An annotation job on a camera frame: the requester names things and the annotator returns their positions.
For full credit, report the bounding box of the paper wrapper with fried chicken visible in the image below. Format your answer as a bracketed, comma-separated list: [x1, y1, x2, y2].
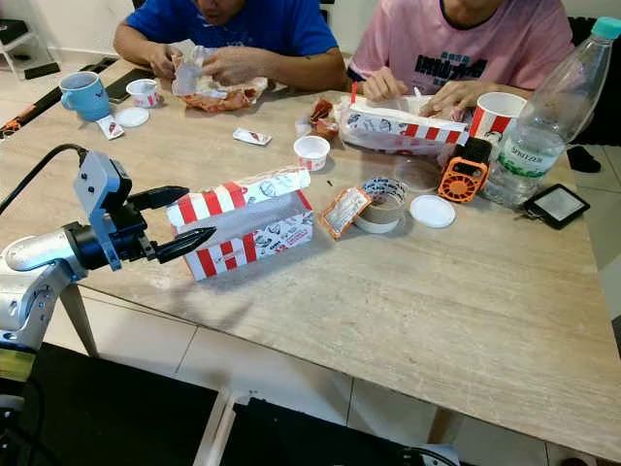
[170, 39, 269, 113]

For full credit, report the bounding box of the person in pink shirt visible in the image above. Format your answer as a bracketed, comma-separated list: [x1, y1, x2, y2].
[347, 0, 575, 119]

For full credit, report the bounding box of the black slipper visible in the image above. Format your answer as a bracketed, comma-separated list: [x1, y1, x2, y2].
[568, 145, 605, 175]

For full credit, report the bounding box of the red white striped KFC box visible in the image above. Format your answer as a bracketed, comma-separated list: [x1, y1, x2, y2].
[165, 166, 316, 282]

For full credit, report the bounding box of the red food wrapper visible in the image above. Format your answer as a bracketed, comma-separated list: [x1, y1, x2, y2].
[309, 96, 341, 140]

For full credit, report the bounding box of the long black floor bar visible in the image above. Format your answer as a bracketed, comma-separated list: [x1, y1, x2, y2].
[0, 55, 119, 139]

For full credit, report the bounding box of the white floor frame bar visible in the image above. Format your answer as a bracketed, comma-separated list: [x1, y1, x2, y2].
[194, 388, 244, 466]

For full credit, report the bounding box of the red white paper cup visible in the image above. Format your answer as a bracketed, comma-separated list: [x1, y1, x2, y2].
[468, 91, 529, 142]

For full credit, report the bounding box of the clear teal-capped water bottle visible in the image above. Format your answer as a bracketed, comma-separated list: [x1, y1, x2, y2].
[481, 17, 621, 208]

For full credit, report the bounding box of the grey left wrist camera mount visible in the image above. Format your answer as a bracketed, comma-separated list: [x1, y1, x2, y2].
[74, 150, 127, 273]

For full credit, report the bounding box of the white red sauce sachet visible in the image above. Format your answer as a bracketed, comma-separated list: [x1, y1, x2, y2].
[232, 127, 273, 147]
[97, 115, 126, 141]

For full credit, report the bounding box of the brown tape roll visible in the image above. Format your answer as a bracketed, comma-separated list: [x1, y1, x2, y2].
[354, 176, 409, 235]

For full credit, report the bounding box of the black storage box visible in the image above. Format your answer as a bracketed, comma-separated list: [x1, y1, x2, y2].
[0, 19, 28, 45]

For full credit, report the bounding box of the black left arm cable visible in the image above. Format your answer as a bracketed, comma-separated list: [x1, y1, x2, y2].
[0, 144, 88, 215]

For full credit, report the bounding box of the black floor mat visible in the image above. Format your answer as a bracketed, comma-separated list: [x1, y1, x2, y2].
[15, 340, 222, 466]
[219, 396, 476, 466]

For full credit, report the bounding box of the white shelf rack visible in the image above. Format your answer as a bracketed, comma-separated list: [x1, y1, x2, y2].
[0, 17, 61, 81]

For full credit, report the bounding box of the small white sauce cup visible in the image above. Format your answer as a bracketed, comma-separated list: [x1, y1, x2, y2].
[125, 79, 159, 109]
[293, 135, 332, 172]

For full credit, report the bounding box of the black phone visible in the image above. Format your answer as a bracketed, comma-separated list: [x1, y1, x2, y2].
[105, 66, 156, 105]

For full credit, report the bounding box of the orange bordered card packet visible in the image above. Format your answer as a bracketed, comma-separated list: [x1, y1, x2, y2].
[318, 185, 367, 241]

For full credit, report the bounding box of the large white round lid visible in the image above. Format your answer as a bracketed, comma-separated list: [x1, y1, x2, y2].
[409, 194, 457, 229]

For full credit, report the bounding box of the blue mug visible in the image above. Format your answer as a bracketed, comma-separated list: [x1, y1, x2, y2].
[58, 71, 112, 123]

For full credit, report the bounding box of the grey table leg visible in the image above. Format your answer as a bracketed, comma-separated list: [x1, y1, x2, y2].
[58, 284, 101, 358]

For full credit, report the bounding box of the person in blue shirt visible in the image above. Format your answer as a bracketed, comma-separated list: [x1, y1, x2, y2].
[113, 0, 350, 93]

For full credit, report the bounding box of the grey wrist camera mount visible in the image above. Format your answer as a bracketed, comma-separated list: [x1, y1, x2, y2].
[408, 443, 462, 466]
[74, 150, 127, 273]

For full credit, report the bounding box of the open KFC meal box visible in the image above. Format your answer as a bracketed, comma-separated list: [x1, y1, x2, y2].
[335, 94, 472, 156]

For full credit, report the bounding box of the small white round lid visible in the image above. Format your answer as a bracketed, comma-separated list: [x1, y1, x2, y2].
[114, 106, 150, 129]

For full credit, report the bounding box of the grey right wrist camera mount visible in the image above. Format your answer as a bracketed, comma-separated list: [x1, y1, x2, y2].
[408, 443, 462, 466]

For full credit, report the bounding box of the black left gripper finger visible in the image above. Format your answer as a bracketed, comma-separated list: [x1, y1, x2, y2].
[131, 185, 190, 212]
[153, 227, 217, 265]

